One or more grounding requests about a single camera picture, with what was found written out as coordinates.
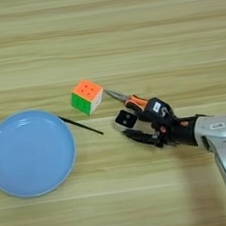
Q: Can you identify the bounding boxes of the blue round plate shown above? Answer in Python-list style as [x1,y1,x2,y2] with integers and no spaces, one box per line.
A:
[0,104,83,202]

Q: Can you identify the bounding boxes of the thin black stick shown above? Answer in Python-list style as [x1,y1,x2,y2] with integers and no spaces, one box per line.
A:
[58,111,105,141]

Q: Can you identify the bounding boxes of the orange black needle-nose pliers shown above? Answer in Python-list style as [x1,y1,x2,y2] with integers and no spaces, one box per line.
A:
[103,83,151,116]

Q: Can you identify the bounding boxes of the orange green puzzle cube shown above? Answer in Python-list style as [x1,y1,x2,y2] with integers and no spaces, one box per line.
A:
[67,76,107,118]

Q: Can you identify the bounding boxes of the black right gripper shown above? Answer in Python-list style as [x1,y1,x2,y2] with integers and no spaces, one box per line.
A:
[119,101,204,157]

